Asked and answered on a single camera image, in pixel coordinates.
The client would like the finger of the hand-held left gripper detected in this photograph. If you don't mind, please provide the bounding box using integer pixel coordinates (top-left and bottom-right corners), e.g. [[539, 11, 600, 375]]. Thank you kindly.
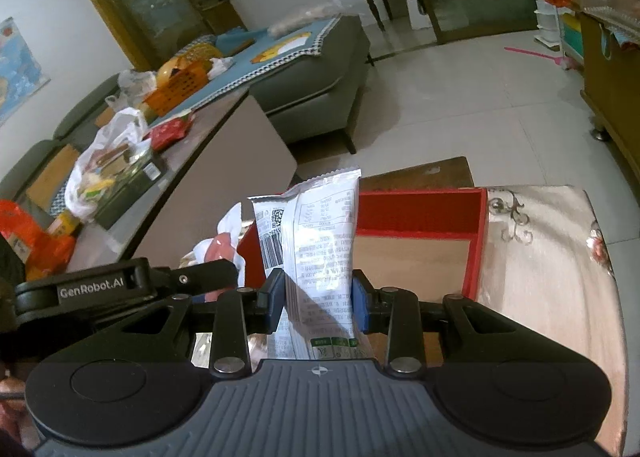
[[150, 259, 239, 298]]

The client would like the white pink snack packet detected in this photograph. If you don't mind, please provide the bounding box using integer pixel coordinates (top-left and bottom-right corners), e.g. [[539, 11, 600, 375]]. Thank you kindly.
[[192, 202, 251, 303]]

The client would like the brown cardboard piece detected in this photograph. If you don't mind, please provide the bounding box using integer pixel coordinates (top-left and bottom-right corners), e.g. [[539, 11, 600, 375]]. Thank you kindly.
[[25, 144, 82, 212]]

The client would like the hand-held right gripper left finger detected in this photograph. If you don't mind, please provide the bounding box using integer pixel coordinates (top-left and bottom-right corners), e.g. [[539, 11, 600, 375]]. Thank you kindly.
[[95, 270, 287, 378]]

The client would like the clear plastic bag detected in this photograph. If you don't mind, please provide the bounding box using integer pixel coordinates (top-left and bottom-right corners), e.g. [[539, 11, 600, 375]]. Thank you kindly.
[[269, 6, 347, 36]]

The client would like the yellow plastic bowl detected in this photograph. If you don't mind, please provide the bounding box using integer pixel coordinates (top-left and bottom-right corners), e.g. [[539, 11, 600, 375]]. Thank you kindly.
[[157, 56, 197, 89]]

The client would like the white plastic bag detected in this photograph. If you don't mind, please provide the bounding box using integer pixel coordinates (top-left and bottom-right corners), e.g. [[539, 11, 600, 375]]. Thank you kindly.
[[64, 107, 152, 224]]

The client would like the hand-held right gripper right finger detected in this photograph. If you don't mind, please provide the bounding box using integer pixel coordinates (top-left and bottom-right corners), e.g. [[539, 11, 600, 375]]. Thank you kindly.
[[351, 270, 551, 378]]

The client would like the blue cartoon sofa cover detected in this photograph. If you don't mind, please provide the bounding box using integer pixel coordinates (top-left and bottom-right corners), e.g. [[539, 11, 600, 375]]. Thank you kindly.
[[170, 16, 342, 113]]

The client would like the floral satin cloth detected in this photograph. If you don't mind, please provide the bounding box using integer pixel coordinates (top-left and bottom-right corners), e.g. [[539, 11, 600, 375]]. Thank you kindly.
[[467, 184, 632, 454]]

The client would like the orange plastic basket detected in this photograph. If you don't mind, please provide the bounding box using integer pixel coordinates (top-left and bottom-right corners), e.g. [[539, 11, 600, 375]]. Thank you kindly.
[[144, 61, 211, 117]]

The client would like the red snack packet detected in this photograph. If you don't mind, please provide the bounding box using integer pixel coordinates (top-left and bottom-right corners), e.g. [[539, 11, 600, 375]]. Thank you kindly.
[[149, 117, 195, 152]]

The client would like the grey coffee table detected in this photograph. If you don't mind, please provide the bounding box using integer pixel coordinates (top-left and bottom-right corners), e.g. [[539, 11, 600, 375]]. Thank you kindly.
[[65, 87, 298, 273]]

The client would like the dark green box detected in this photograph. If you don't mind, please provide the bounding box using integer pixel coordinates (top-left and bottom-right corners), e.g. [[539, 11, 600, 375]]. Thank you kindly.
[[94, 147, 169, 231]]

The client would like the wooden cabinet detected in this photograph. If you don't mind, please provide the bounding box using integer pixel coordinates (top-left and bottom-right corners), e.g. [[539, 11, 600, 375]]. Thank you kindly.
[[574, 11, 640, 179]]

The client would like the red cardboard box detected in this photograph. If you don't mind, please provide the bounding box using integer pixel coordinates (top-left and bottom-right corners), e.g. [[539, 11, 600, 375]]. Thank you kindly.
[[235, 187, 489, 369]]

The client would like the grey sofa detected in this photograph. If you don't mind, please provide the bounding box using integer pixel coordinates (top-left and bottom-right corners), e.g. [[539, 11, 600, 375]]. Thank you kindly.
[[0, 14, 372, 218]]

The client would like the silver white snack packet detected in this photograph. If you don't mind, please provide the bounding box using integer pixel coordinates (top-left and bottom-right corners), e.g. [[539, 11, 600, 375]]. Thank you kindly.
[[248, 167, 374, 363]]

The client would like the wall poster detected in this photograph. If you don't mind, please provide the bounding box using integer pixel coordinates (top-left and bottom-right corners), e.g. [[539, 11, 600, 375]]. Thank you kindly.
[[0, 17, 52, 127]]

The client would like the brown cardboard sheet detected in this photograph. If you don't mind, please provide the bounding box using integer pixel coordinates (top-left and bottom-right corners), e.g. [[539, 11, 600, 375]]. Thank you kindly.
[[359, 156, 475, 192]]

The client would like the orange plastic bag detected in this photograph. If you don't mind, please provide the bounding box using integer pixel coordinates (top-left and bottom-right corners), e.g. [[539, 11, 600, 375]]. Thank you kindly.
[[0, 200, 77, 282]]

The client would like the white plastic rack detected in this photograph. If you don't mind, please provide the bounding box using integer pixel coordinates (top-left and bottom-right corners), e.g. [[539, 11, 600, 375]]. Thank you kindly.
[[534, 0, 583, 72]]

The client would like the pink fly swatter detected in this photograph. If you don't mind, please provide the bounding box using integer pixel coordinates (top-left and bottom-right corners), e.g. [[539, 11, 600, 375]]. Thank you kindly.
[[504, 46, 572, 70]]

